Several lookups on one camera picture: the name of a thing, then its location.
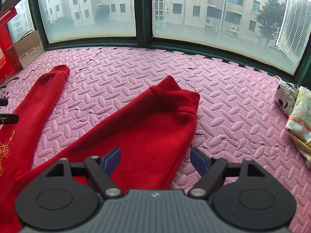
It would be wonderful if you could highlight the beige apartment building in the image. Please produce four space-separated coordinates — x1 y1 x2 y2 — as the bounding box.
39 0 287 30

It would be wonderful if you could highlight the yellow floral cloth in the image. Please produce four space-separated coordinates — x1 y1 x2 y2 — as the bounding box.
285 86 311 169

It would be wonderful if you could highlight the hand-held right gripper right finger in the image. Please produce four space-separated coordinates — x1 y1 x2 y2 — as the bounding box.
188 146 266 198

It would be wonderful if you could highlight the white louvred air conditioner unit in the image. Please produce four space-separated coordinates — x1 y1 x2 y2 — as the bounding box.
276 0 311 60

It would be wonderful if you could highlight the green window frame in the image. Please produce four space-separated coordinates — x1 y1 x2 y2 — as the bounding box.
0 0 311 88

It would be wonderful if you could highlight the red sweater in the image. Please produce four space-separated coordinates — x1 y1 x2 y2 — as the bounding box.
0 65 200 233

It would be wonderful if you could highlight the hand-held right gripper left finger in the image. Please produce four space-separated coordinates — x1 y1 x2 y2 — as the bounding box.
45 147 123 198

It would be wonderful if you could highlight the green tree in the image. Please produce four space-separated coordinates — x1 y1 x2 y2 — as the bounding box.
255 0 287 46

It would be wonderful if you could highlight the white spotted cloth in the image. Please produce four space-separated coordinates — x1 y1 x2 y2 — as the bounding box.
274 81 300 117

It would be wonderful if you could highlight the red plastic stool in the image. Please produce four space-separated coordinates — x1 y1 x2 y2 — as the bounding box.
0 6 17 79

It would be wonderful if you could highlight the pink foam puzzle mat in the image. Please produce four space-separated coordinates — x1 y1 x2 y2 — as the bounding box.
0 47 311 233

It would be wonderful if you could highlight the cardboard box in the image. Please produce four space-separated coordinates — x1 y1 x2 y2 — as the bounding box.
6 30 45 70

